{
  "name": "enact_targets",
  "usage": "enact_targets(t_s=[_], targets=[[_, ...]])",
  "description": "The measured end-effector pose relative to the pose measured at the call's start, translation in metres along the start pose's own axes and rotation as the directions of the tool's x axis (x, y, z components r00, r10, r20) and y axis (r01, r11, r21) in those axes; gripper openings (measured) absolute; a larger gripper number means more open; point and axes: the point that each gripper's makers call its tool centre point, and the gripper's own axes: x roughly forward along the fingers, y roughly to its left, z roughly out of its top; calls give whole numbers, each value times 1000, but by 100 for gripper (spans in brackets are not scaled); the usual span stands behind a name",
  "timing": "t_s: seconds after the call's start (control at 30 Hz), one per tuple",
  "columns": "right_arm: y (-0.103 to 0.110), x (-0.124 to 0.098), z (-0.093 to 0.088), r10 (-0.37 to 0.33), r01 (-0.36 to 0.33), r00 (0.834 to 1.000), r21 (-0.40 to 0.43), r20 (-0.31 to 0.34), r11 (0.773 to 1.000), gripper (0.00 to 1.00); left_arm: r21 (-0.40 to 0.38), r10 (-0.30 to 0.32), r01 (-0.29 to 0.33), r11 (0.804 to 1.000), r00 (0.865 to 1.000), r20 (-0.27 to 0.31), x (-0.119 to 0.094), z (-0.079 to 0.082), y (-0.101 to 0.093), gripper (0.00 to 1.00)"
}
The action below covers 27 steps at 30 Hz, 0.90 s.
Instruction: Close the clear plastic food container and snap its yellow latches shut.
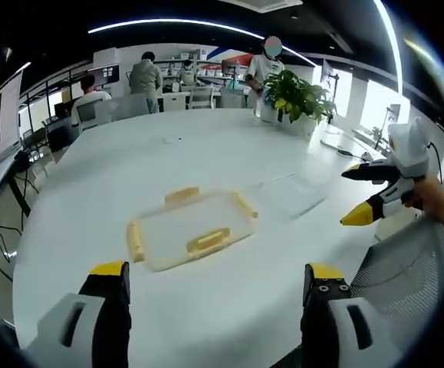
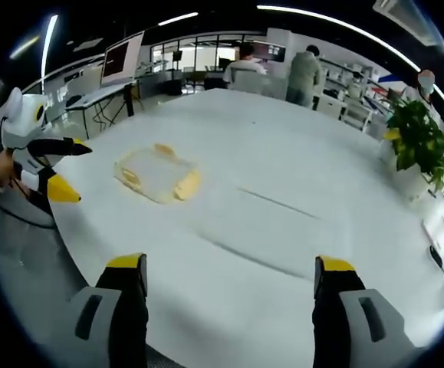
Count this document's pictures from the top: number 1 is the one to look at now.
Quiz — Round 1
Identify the grey mesh office chair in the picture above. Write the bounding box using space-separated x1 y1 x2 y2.
350 217 444 331

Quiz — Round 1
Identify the curved ceiling light strip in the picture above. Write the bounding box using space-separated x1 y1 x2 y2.
372 0 405 96
87 18 315 67

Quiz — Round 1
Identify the white round pot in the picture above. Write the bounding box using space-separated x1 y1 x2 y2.
258 95 281 124

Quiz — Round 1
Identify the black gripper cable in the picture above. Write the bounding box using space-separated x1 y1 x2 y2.
426 141 444 182

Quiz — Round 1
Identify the white office chair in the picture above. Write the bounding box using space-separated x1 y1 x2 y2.
74 97 112 132
110 93 150 120
188 85 215 110

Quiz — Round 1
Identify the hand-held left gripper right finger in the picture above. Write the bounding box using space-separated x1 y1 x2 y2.
301 262 403 368

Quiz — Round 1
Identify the person's right hand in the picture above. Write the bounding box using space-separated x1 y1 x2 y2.
402 176 444 222

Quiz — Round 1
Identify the flat white pad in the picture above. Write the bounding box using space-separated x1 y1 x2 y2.
320 129 365 151

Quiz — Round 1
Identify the green potted plant white pot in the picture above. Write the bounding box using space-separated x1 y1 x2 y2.
262 69 338 139

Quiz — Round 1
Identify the clear plastic container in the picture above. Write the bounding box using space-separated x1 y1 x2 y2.
261 171 328 220

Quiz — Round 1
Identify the black office chair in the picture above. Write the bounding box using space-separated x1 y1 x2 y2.
21 126 51 164

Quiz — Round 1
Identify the clear lid with yellow clasps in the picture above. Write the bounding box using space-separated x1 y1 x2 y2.
126 186 261 274

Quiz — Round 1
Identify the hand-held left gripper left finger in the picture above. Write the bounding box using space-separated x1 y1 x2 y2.
25 261 133 368

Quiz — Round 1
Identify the dark wall monitor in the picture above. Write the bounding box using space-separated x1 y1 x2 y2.
87 64 121 87

